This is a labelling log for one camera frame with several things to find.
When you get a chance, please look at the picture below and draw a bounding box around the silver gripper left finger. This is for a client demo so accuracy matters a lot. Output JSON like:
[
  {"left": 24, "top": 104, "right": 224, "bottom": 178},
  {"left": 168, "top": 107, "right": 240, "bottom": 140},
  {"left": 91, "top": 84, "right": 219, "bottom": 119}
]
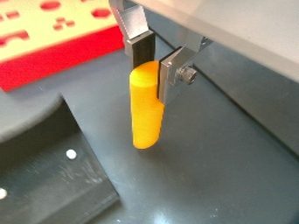
[{"left": 108, "top": 0, "right": 155, "bottom": 68}]

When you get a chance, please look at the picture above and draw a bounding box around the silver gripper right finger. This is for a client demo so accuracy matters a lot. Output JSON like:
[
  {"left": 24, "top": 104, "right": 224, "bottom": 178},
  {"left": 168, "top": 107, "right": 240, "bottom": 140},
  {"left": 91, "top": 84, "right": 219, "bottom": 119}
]
[{"left": 158, "top": 30, "right": 212, "bottom": 105}]

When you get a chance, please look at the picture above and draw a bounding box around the yellow oval peg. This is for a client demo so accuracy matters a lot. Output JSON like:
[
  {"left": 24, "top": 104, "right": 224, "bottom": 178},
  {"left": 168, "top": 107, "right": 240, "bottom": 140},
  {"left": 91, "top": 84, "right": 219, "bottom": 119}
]
[{"left": 130, "top": 61, "right": 164, "bottom": 150}]

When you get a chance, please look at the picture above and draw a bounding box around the red shape sorting board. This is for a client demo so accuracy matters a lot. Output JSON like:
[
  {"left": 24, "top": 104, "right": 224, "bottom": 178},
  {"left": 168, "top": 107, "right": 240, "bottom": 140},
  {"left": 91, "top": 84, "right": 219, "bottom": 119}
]
[{"left": 0, "top": 0, "right": 124, "bottom": 91}]

